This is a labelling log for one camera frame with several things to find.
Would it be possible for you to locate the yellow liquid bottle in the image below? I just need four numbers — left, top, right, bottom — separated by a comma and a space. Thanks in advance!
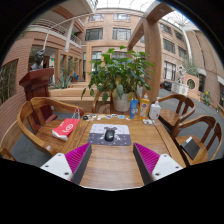
138, 92, 151, 120

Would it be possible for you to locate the spiky green agave plant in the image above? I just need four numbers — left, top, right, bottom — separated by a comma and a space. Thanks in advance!
53, 74, 73, 90

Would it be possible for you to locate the blue tube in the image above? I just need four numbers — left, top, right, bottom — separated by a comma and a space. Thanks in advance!
129, 98, 139, 120

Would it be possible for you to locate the grey white printed mouse pad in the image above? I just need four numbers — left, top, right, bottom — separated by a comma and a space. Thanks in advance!
87, 123, 132, 147

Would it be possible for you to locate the black computer mouse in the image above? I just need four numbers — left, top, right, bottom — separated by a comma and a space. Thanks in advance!
103, 129, 116, 142

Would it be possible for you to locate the white pump bottle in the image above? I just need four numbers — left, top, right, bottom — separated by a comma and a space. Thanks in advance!
148, 96, 162, 121

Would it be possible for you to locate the red paper shopping bag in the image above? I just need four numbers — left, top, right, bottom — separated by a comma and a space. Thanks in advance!
51, 108, 82, 142

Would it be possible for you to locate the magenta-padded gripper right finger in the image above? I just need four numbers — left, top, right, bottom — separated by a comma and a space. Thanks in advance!
132, 142, 184, 186

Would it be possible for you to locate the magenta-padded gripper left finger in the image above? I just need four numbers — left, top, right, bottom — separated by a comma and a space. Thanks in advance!
39, 142, 93, 185

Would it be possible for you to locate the white air conditioner unit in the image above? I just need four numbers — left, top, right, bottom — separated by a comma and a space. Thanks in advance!
170, 81, 190, 98

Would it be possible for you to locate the black notebook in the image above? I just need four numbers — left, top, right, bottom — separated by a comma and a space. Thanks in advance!
180, 135, 201, 160

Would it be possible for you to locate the green plant in white pot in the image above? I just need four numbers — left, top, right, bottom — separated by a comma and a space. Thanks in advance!
80, 45, 155, 113

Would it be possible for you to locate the dark red wooden pedestal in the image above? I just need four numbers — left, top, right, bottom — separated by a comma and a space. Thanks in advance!
18, 68, 58, 134

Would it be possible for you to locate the dark bust statue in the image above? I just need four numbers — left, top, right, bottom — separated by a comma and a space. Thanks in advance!
30, 49, 46, 71

